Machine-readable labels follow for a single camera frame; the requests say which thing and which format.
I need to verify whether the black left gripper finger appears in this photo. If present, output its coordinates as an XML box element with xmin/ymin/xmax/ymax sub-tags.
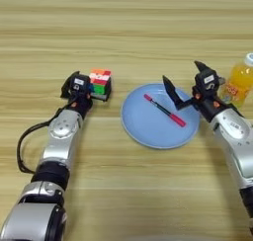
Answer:
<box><xmin>60</xmin><ymin>70</ymin><xmax>81</xmax><ymax>100</ymax></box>
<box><xmin>91</xmin><ymin>76</ymin><xmax>113</xmax><ymax>103</ymax></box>

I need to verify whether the round blue plate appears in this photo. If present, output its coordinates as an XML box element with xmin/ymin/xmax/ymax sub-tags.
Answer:
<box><xmin>120</xmin><ymin>82</ymin><xmax>202</xmax><ymax>150</ymax></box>

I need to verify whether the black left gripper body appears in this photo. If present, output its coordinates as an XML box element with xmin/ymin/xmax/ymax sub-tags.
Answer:
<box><xmin>67</xmin><ymin>90</ymin><xmax>95</xmax><ymax>120</ymax></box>

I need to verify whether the left gripper white-labelled black box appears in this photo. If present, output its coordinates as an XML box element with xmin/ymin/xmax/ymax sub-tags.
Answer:
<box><xmin>69</xmin><ymin>74</ymin><xmax>92</xmax><ymax>94</ymax></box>

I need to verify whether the red and black pen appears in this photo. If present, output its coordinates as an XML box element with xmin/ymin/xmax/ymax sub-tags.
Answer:
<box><xmin>143</xmin><ymin>93</ymin><xmax>188</xmax><ymax>128</ymax></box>

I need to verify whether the multicoloured puzzle cube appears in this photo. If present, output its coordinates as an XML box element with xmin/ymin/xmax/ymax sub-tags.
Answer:
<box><xmin>88</xmin><ymin>68</ymin><xmax>112</xmax><ymax>101</ymax></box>

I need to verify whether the orange juice bottle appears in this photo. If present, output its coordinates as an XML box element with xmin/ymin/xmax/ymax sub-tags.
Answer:
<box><xmin>218</xmin><ymin>52</ymin><xmax>253</xmax><ymax>109</ymax></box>

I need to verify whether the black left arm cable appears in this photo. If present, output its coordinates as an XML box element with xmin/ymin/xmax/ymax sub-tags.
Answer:
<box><xmin>16</xmin><ymin>100</ymin><xmax>77</xmax><ymax>175</ymax></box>

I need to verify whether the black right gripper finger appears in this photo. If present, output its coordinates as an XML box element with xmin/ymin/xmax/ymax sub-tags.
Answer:
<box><xmin>193</xmin><ymin>59</ymin><xmax>227</xmax><ymax>87</ymax></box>
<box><xmin>161</xmin><ymin>74</ymin><xmax>196</xmax><ymax>112</ymax></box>

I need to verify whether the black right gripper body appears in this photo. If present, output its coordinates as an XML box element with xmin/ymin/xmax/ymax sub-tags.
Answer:
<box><xmin>192</xmin><ymin>86</ymin><xmax>231</xmax><ymax>122</ymax></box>

